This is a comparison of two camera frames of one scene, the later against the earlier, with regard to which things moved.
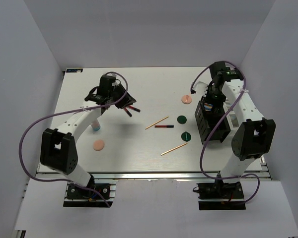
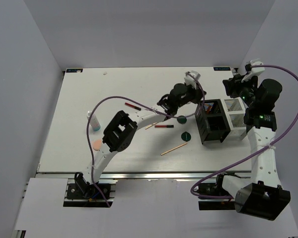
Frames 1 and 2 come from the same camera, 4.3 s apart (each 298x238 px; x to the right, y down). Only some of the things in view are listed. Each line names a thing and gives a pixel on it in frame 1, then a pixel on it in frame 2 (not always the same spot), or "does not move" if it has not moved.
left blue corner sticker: x=70 y=70 does not move
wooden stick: x=173 y=149 does not move
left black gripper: x=127 y=100 -> x=196 y=94
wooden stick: x=156 y=122 does not move
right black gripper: x=216 y=103 -> x=232 y=85
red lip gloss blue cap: x=167 y=126 does not move
